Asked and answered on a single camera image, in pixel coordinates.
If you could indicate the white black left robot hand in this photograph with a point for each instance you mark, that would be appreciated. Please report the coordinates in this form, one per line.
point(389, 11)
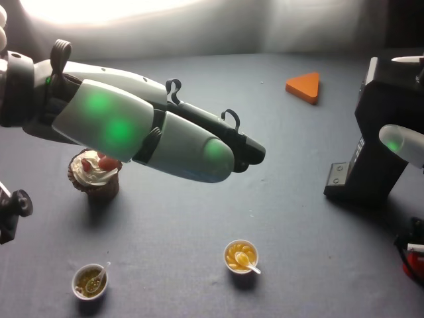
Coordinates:
point(109, 122)

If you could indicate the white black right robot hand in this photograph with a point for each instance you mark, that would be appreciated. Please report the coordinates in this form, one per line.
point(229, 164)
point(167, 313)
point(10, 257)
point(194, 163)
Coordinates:
point(404, 144)

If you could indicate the black toy brick phone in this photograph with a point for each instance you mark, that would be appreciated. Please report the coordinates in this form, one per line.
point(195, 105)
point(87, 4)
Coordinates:
point(374, 106)

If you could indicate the toy cupcake with cream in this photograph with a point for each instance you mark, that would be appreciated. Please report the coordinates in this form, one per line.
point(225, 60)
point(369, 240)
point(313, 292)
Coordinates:
point(92, 179)

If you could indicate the white backdrop sheet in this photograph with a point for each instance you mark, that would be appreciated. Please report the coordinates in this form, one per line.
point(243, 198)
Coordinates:
point(165, 33)

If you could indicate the orange triangle block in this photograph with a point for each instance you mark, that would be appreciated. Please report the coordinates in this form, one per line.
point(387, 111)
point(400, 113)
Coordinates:
point(306, 87)

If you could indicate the grey table cloth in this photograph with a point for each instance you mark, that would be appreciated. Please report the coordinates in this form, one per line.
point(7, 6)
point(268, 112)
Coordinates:
point(198, 225)

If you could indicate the small white spoon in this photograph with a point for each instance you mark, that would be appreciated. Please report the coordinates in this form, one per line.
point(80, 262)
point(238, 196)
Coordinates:
point(99, 276)
point(246, 261)

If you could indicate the white bowl of green soup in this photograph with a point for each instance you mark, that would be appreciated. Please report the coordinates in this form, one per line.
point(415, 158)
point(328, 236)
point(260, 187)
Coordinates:
point(84, 291)

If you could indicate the white bowl of yellow soup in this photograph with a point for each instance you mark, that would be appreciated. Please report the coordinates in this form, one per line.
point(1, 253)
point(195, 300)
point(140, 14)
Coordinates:
point(232, 265)

